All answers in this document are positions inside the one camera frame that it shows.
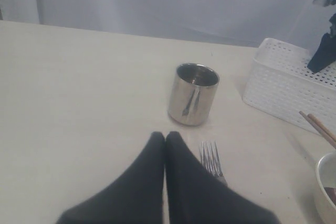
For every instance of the silver spoon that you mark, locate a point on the silver spoon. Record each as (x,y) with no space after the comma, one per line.
(210,160)

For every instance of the white perforated plastic basket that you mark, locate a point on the white perforated plastic basket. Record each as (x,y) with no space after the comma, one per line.
(281,85)

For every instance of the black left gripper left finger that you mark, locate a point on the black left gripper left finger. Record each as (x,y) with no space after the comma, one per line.
(135,197)

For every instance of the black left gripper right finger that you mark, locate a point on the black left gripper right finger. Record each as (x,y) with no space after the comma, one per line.
(196,196)

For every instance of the grey ceramic bowl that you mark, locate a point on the grey ceramic bowl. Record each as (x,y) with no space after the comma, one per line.
(325,178)

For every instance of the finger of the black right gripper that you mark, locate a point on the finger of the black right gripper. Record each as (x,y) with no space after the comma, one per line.
(325,54)

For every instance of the silver foil packet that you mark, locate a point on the silver foil packet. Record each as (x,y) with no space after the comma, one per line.
(192,94)

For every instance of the wooden chopstick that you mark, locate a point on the wooden chopstick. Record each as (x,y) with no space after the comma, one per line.
(320,124)
(318,129)

